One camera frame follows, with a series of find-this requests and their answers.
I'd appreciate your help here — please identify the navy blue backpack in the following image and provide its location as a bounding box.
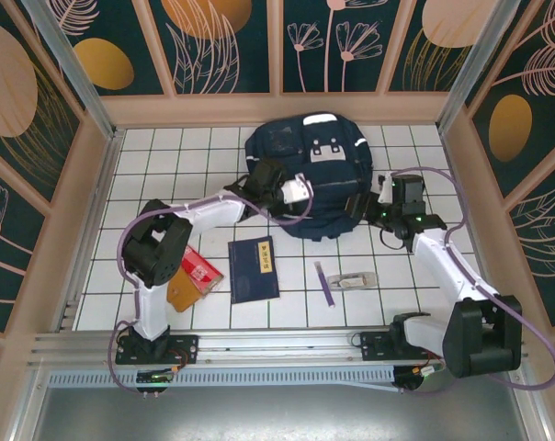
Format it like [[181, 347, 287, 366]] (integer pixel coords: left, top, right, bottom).
[[244, 110, 376, 243]]

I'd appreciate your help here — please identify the clear plastic pouch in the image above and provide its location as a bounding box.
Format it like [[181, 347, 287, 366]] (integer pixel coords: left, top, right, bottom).
[[326, 271, 380, 291]]

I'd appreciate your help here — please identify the purple pen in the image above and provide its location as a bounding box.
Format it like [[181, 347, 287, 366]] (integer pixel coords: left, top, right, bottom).
[[313, 260, 336, 311]]

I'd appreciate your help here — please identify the navy blue notebook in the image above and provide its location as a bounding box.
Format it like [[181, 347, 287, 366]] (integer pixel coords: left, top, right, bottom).
[[227, 234, 281, 306]]

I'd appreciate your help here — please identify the red tissue packet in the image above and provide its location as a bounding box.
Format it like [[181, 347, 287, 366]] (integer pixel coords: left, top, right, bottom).
[[180, 244, 225, 296]]

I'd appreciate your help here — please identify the brown leather wallet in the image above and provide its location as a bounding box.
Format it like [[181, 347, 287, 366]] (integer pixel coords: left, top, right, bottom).
[[166, 266, 206, 314]]

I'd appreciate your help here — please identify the small green circuit board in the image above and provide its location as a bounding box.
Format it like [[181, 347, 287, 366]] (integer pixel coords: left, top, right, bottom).
[[412, 364, 447, 380], [135, 370, 176, 385]]

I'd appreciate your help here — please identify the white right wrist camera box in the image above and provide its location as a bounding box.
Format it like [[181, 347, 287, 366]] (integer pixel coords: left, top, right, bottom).
[[377, 170, 397, 205]]

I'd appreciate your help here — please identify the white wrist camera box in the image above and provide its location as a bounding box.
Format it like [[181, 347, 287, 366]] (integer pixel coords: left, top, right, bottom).
[[280, 173, 315, 205], [377, 170, 397, 205]]

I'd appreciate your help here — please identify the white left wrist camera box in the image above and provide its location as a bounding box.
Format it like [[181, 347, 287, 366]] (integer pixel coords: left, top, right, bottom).
[[280, 173, 315, 205]]

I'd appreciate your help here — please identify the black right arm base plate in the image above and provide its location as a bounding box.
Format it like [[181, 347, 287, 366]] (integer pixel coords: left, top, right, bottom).
[[359, 331, 445, 362]]

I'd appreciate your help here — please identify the aluminium side rail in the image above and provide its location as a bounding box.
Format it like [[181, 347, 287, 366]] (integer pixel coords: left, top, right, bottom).
[[55, 130, 125, 333]]

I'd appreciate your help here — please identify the aluminium mounting rail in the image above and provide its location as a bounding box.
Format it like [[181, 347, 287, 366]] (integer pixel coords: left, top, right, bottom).
[[27, 324, 531, 369]]

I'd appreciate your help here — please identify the aluminium frame post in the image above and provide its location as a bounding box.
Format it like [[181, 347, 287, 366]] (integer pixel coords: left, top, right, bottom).
[[21, 0, 123, 140], [436, 0, 512, 132]]

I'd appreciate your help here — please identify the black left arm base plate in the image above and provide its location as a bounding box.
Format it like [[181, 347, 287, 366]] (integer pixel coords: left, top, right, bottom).
[[115, 334, 200, 367]]

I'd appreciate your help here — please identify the grey slotted cable duct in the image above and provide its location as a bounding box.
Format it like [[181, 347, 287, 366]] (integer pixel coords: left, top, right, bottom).
[[47, 368, 401, 393]]

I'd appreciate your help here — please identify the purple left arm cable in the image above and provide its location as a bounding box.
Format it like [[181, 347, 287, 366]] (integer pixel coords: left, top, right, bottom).
[[108, 180, 316, 396]]

